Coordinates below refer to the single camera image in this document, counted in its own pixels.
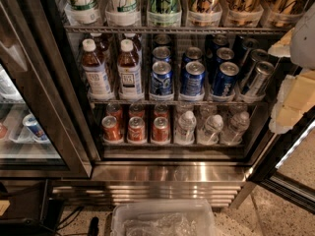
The gold tall can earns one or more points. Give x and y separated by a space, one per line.
282 13
204 13
241 13

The front orange can left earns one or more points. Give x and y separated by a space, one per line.
111 128

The front water bottle right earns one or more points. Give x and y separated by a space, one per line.
237 125

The front orange can middle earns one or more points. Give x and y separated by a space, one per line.
136 129

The clear plastic bin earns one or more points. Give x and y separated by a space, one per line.
164 218

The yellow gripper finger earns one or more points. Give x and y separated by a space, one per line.
282 47
296 97

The left glass fridge door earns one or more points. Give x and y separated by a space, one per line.
44 108

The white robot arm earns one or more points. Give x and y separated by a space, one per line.
302 46

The orange can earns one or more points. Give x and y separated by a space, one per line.
136 129
111 128

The left front tea bottle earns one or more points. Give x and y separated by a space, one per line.
94 65

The middle wire shelf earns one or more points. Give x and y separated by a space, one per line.
174 102

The front red can right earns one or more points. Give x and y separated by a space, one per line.
160 129

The wire shelf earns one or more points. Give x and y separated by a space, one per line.
174 30
174 102

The water bottle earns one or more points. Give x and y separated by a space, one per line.
185 127
209 133
237 125

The tea bottle blue label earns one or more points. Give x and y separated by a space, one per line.
129 71

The white tall can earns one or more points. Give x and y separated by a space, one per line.
122 13
85 12

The blue can column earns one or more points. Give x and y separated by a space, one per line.
191 54
161 78
223 54
161 53
225 79
192 78

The front water bottle left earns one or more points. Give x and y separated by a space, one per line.
185 127

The green tall can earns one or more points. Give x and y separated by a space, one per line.
163 13

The rear tea bottle left column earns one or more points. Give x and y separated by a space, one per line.
102 45

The upper wire shelf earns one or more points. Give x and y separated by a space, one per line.
174 30

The front water bottle middle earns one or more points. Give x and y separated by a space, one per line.
209 133

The white tall can left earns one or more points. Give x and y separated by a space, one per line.
85 12

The open right fridge door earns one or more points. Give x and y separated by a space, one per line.
288 169

